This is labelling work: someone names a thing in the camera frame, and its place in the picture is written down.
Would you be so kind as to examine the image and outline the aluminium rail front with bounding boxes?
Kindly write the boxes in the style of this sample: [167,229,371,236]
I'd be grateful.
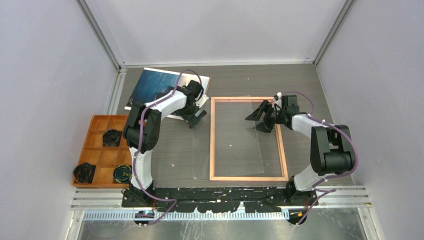
[71,185,371,212]

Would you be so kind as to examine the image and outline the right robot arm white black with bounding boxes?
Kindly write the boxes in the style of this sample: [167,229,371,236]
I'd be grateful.
[245,92,357,205]

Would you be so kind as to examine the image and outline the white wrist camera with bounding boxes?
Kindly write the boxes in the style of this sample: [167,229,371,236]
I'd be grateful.
[272,92,282,110]
[195,94,210,109]

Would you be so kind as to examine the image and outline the black coiled cable upper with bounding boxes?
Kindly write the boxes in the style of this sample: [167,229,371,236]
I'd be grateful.
[101,128,123,148]

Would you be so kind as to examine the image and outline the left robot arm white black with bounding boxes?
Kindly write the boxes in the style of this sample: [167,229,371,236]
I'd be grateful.
[122,80,207,207]

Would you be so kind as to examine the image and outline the clear acrylic sheet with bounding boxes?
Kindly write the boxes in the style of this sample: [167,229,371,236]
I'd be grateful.
[192,102,264,180]

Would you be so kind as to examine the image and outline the black yellow coiled cable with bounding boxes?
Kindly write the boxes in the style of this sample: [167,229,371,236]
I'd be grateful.
[112,164,133,185]

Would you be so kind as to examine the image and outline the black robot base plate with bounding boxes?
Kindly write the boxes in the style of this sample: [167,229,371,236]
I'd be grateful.
[120,186,317,214]

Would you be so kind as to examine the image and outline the landscape photo print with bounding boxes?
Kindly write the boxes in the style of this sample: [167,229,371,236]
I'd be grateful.
[124,67,211,111]

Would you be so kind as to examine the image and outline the black coiled cable bottom-left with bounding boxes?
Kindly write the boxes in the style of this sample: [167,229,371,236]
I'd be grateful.
[73,162,97,185]

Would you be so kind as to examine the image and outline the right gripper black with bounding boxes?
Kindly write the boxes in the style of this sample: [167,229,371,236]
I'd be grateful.
[245,100,286,134]

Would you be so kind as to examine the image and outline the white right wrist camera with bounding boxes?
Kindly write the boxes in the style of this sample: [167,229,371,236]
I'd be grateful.
[272,92,282,110]

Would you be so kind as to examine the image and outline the orange compartment tray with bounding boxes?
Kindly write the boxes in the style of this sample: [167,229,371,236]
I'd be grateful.
[71,114,132,189]

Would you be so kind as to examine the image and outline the pink wooden picture frame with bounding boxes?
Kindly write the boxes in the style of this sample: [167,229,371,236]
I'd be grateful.
[209,96,289,182]

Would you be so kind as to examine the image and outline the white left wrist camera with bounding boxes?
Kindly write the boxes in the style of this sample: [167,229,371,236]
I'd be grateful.
[195,94,210,109]

